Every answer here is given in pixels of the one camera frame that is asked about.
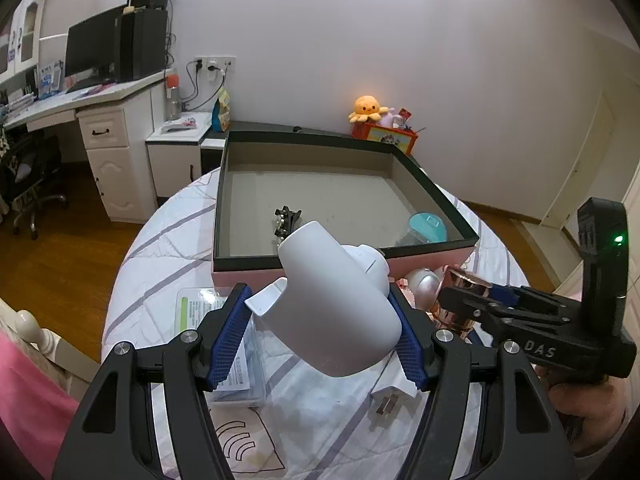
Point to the dark printed jacket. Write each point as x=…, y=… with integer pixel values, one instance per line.
x=12, y=155

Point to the cream bed frame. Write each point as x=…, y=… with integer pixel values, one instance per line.
x=30, y=327

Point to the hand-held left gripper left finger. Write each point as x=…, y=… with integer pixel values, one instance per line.
x=232, y=340

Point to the red toy box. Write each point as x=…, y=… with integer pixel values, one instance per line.
x=385, y=135

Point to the blue white box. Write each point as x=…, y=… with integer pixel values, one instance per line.
x=49, y=80

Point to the white plastic device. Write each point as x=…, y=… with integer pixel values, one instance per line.
x=325, y=310

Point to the silver ball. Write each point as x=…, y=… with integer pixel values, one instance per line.
x=422, y=287

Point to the white desk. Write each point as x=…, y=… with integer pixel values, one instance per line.
x=115, y=160

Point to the cream door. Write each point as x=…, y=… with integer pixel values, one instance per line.
x=585, y=170

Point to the orange cap water bottle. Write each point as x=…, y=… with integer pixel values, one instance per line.
x=173, y=97

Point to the white wall socket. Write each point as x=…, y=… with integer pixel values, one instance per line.
x=215, y=64

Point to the yellow blue snack bag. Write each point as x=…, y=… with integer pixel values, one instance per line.
x=222, y=112

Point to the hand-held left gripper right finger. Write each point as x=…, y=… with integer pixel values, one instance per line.
x=412, y=355

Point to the clear plastic packet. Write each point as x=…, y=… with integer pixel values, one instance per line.
x=195, y=310

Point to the black monitor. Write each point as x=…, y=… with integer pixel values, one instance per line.
x=90, y=45

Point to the white nightstand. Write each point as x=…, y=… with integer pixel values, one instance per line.
x=172, y=170

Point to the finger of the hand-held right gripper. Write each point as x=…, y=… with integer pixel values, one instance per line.
x=507, y=296
x=465, y=300

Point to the white hutch cabinet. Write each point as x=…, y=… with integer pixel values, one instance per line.
x=25, y=30

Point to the rose gold round container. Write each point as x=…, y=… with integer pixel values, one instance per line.
x=470, y=279

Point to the white striped quilt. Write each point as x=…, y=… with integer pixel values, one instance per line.
x=165, y=260

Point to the black office chair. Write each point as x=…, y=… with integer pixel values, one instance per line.
x=35, y=180

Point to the black computer tower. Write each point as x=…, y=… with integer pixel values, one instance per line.
x=142, y=45

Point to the pink cloth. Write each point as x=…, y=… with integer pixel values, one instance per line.
x=25, y=400

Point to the pink packet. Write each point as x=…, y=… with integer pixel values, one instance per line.
x=182, y=122

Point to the teal lid jar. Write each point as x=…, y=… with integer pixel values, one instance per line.
x=425, y=225

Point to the black hair clip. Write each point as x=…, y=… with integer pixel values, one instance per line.
x=288, y=216

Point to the person's right hand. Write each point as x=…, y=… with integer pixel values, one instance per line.
x=590, y=410

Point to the orange octopus plush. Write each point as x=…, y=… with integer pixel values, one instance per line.
x=367, y=107

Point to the white plug charger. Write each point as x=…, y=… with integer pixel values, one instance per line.
x=400, y=402

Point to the pink plush toy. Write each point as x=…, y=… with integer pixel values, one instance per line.
x=390, y=119

